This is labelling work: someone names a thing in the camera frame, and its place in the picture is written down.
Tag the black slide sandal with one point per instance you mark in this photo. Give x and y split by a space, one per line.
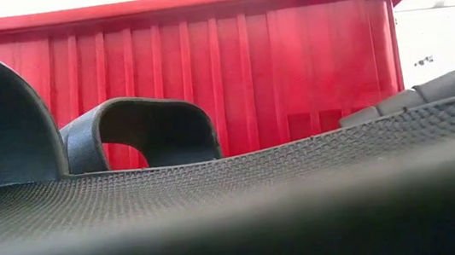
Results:
442 86
83 139
218 197

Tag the red plastic bin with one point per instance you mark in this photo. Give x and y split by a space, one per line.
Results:
288 60

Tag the dark ceiling fixture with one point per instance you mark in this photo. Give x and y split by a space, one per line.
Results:
424 61

